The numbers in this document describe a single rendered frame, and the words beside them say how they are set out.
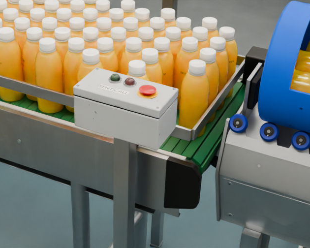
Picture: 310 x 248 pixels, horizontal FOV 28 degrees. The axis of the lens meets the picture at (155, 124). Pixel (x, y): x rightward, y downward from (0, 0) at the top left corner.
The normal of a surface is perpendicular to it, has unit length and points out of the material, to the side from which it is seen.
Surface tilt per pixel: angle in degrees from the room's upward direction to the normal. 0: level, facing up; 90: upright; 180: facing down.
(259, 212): 109
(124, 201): 90
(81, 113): 90
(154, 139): 90
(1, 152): 90
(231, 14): 0
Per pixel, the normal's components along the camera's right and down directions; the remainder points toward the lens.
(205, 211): 0.04, -0.83
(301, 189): -0.38, 0.18
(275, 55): -0.33, -0.04
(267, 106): -0.40, 0.73
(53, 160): -0.42, 0.49
